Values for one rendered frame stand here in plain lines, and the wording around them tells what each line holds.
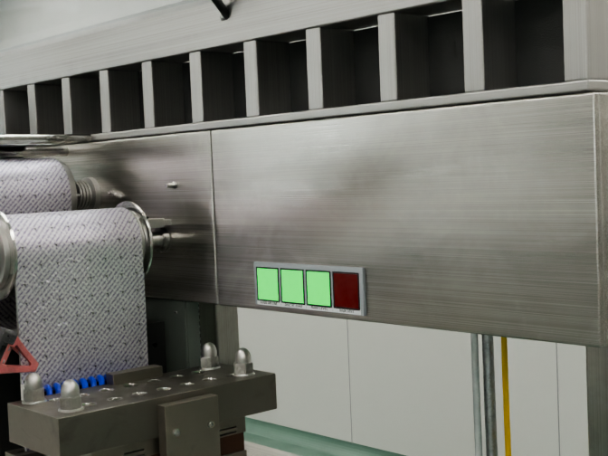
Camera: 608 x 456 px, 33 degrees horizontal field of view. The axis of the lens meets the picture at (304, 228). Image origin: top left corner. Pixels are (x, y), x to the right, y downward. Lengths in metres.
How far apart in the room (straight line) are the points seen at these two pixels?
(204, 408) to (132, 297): 0.27
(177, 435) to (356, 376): 3.39
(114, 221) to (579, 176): 0.84
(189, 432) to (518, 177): 0.65
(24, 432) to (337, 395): 3.55
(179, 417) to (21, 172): 0.61
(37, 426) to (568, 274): 0.79
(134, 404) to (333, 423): 3.59
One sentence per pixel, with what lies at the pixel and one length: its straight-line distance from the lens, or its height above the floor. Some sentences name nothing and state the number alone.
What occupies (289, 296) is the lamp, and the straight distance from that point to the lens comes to 1.60.
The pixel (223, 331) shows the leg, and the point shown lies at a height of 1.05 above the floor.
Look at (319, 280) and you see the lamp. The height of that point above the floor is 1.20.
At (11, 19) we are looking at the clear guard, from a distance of 2.33.
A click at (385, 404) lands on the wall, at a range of 4.83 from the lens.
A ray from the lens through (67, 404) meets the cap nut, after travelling 1.54.
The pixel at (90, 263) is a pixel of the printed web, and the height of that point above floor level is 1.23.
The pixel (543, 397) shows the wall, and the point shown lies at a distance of 4.25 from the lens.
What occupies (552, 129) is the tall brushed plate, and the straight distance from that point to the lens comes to 1.27.
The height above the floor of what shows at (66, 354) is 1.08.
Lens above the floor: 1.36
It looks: 3 degrees down
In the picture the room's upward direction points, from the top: 2 degrees counter-clockwise
